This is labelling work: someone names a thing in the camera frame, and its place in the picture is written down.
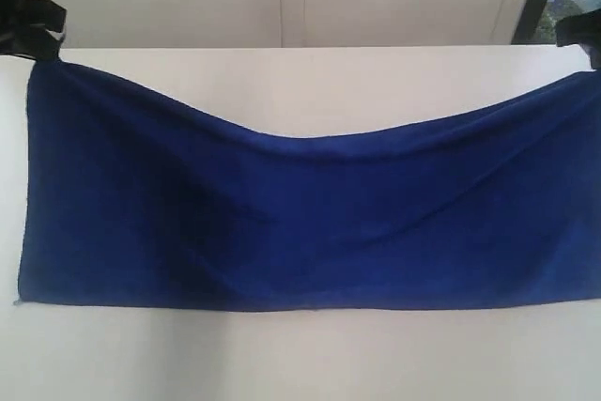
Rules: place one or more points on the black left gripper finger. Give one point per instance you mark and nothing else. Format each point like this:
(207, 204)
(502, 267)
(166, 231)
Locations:
(39, 13)
(31, 43)

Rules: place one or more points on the blue towel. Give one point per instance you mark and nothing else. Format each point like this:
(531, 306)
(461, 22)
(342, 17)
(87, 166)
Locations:
(138, 200)

